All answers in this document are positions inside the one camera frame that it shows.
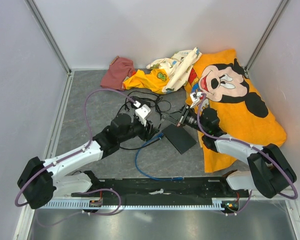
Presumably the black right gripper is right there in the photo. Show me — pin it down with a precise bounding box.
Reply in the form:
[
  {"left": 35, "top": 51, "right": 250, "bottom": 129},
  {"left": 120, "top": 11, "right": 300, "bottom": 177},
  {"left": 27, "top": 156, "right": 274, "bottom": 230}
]
[{"left": 162, "top": 104, "right": 208, "bottom": 134}]

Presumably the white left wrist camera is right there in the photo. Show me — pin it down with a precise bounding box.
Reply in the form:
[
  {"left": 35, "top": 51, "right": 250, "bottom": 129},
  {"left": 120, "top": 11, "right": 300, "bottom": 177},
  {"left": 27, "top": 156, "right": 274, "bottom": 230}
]
[{"left": 133, "top": 100, "right": 151, "bottom": 127}]

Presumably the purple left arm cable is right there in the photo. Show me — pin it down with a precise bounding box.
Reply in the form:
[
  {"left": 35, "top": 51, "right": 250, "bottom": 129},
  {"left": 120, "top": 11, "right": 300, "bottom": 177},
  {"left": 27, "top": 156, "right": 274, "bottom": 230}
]
[{"left": 14, "top": 87, "right": 141, "bottom": 227}]

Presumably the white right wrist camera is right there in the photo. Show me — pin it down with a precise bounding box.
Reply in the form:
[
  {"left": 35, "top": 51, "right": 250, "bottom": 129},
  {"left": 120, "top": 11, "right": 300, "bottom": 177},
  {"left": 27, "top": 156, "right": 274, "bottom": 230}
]
[{"left": 189, "top": 91, "right": 206, "bottom": 109}]

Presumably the maroon red cloth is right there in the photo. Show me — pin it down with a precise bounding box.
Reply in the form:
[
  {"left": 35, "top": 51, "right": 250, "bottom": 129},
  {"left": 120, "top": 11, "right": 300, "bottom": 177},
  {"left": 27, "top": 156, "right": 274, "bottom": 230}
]
[{"left": 100, "top": 56, "right": 135, "bottom": 91}]

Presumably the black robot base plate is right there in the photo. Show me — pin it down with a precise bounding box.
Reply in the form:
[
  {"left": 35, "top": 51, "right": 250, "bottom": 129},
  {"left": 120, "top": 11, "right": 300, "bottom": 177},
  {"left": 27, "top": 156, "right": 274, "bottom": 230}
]
[{"left": 89, "top": 176, "right": 249, "bottom": 204}]

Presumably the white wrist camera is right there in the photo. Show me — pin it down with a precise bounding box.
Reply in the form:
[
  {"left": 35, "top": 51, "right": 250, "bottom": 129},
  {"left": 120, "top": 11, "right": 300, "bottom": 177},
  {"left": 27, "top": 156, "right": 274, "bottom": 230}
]
[
  {"left": 133, "top": 100, "right": 151, "bottom": 127},
  {"left": 189, "top": 91, "right": 206, "bottom": 109}
]

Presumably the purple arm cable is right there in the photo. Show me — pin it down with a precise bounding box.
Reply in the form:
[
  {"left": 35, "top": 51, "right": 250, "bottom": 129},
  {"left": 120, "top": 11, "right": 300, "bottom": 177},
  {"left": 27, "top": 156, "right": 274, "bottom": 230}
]
[
  {"left": 14, "top": 87, "right": 141, "bottom": 227},
  {"left": 196, "top": 93, "right": 299, "bottom": 218}
]

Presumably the black power adapter brick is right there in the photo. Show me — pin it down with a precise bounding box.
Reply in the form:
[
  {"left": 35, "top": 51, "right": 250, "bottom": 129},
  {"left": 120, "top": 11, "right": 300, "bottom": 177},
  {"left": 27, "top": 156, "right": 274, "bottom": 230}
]
[{"left": 130, "top": 96, "right": 151, "bottom": 109}]

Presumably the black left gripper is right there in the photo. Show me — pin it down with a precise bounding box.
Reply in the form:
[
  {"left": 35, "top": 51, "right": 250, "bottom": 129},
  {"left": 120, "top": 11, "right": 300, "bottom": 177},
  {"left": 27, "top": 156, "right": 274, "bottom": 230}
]
[{"left": 118, "top": 116, "right": 160, "bottom": 144}]

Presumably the aluminium frame rail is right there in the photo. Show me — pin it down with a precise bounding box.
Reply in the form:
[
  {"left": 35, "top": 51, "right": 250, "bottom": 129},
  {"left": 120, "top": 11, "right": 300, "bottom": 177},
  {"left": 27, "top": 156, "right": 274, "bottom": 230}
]
[{"left": 251, "top": 188, "right": 294, "bottom": 201}]

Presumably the orange Mickey Mouse pillow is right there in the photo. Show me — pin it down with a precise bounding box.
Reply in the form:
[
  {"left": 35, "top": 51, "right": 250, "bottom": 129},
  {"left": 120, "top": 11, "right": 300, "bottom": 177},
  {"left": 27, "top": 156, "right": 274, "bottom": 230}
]
[{"left": 184, "top": 48, "right": 288, "bottom": 173}]

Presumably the blue ethernet cable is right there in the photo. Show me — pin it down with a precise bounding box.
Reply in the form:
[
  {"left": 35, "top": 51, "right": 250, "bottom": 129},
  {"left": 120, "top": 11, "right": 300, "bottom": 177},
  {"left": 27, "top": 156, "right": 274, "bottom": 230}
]
[{"left": 135, "top": 133, "right": 185, "bottom": 181}]

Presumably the yellow dinosaur garment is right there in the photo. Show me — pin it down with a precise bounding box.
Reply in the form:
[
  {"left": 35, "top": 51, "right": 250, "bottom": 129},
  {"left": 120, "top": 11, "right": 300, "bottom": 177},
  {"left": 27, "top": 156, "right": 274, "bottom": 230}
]
[{"left": 122, "top": 69, "right": 170, "bottom": 95}]

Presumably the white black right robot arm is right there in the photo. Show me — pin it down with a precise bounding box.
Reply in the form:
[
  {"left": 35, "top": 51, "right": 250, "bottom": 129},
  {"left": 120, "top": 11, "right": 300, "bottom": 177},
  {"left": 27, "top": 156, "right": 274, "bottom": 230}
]
[{"left": 164, "top": 105, "right": 298, "bottom": 199}]

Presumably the black network switch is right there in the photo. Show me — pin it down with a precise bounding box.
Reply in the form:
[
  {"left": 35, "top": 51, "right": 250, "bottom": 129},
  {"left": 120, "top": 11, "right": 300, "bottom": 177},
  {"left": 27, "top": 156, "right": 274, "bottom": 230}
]
[{"left": 162, "top": 124, "right": 197, "bottom": 155}]

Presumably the grey slotted cable duct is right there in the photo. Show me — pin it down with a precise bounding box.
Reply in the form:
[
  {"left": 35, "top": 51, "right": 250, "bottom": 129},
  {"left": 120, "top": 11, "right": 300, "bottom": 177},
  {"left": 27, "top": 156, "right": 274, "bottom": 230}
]
[{"left": 42, "top": 197, "right": 241, "bottom": 210}]

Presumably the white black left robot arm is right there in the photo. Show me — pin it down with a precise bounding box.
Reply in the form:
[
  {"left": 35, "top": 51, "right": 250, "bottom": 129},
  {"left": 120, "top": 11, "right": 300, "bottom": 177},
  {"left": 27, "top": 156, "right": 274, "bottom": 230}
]
[{"left": 17, "top": 113, "right": 159, "bottom": 210}]

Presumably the cream dinosaur print cloth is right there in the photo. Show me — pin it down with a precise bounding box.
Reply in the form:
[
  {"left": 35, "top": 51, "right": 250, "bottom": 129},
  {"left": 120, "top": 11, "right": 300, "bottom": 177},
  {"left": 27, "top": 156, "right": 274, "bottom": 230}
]
[{"left": 146, "top": 47, "right": 202, "bottom": 94}]

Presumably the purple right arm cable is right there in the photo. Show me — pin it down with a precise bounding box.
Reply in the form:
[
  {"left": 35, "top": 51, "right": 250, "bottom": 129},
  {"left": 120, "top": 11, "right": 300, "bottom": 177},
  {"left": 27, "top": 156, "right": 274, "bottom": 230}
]
[{"left": 196, "top": 93, "right": 299, "bottom": 218}]

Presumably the black barrel plug power cable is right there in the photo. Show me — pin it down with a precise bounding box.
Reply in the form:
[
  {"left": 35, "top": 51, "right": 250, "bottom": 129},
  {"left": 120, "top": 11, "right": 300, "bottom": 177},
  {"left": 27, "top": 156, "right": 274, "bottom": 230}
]
[{"left": 116, "top": 91, "right": 172, "bottom": 120}]

